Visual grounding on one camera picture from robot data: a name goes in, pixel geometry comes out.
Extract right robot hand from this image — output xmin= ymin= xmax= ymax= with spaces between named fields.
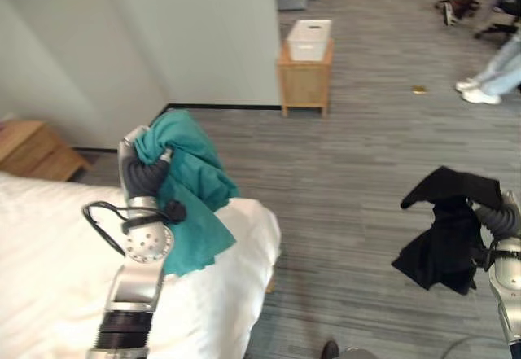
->
xmin=474 ymin=190 xmax=521 ymax=239

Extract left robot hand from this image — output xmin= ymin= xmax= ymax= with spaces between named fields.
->
xmin=117 ymin=125 xmax=174 ymax=199

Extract black cloth garment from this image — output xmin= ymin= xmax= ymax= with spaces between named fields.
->
xmin=391 ymin=165 xmax=503 ymax=296

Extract teal cloth garment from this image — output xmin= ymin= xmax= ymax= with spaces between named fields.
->
xmin=134 ymin=109 xmax=240 ymax=278

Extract white bed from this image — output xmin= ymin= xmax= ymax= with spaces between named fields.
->
xmin=0 ymin=171 xmax=282 ymax=359

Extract wooden laundry hamper stand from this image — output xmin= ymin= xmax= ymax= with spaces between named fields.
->
xmin=277 ymin=37 xmax=335 ymax=117

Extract white plastic laundry basket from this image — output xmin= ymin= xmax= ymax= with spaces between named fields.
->
xmin=285 ymin=19 xmax=333 ymax=62

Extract wooden nightstand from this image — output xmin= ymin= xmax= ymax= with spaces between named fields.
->
xmin=0 ymin=119 xmax=91 ymax=182

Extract person in light trousers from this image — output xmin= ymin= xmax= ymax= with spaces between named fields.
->
xmin=454 ymin=31 xmax=521 ymax=106

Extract robot dark foot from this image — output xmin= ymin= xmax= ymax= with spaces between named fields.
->
xmin=320 ymin=339 xmax=339 ymax=359

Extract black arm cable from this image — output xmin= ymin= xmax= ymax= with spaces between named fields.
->
xmin=81 ymin=199 xmax=188 ymax=256

